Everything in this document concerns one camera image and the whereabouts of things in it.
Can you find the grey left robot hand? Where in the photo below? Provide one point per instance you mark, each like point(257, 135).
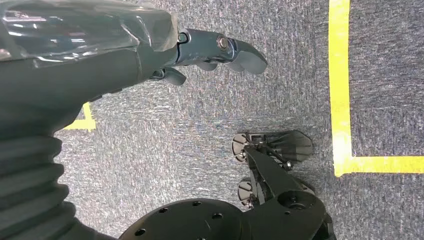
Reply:
point(66, 82)

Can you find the yellow floor tape square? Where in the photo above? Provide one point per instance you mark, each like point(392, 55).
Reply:
point(339, 82)
point(87, 124)

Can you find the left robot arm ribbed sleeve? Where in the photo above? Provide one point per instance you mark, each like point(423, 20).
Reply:
point(26, 185)

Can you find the black robot foot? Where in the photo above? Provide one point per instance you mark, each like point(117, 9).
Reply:
point(275, 185)

